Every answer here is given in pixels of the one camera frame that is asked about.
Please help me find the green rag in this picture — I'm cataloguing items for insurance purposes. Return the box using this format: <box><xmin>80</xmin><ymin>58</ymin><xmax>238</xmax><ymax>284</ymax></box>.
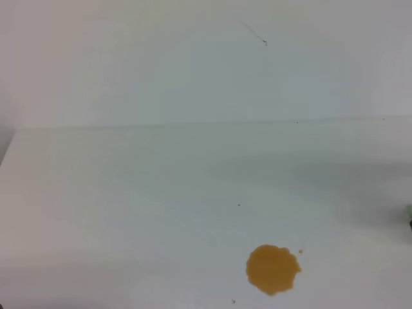
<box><xmin>406</xmin><ymin>204</ymin><xmax>412</xmax><ymax>223</ymax></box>

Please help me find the orange-brown coffee stain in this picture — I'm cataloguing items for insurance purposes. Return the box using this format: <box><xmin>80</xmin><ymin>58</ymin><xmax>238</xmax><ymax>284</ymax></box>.
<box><xmin>245</xmin><ymin>245</ymin><xmax>302</xmax><ymax>296</ymax></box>

